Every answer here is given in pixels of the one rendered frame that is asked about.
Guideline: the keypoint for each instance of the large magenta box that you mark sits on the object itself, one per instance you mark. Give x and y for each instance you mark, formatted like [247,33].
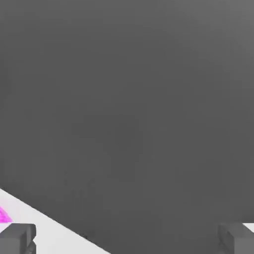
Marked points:
[3,216]

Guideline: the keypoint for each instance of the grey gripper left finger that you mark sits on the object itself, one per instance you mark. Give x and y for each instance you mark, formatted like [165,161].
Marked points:
[16,238]

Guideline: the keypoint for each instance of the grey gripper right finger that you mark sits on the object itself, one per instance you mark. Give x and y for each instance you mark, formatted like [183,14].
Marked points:
[236,240]

